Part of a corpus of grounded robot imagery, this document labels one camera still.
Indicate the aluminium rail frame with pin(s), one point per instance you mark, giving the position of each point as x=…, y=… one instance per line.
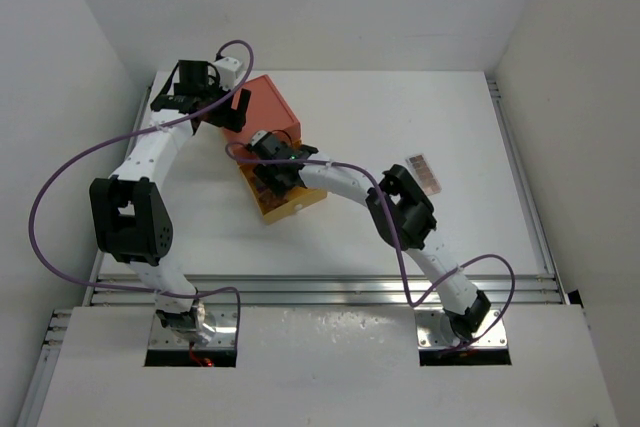
x=327, y=338

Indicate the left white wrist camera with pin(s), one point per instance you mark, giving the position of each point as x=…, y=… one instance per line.
x=228, y=70

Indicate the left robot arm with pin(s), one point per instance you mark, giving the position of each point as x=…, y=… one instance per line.
x=130, y=218

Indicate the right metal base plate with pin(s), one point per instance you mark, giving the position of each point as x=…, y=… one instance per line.
x=435, y=333

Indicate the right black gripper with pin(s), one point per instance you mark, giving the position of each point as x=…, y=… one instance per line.
x=266, y=172

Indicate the orange drawer box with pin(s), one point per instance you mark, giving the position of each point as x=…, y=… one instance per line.
x=269, y=111

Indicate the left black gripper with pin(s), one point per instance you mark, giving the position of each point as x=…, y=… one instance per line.
x=229, y=118

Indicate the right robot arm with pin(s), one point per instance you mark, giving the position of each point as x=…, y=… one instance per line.
x=401, y=212

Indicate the round-pan brown eyeshadow palette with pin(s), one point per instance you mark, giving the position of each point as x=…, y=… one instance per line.
x=266, y=198

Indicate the long brown eyeshadow palette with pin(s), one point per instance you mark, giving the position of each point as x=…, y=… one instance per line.
x=424, y=174

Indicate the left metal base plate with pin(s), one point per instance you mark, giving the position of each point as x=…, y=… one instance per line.
x=218, y=333

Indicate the yellow drawer box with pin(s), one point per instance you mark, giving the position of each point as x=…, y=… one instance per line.
x=295, y=200

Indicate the metal base plate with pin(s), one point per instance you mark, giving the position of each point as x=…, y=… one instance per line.
x=218, y=333
x=435, y=333

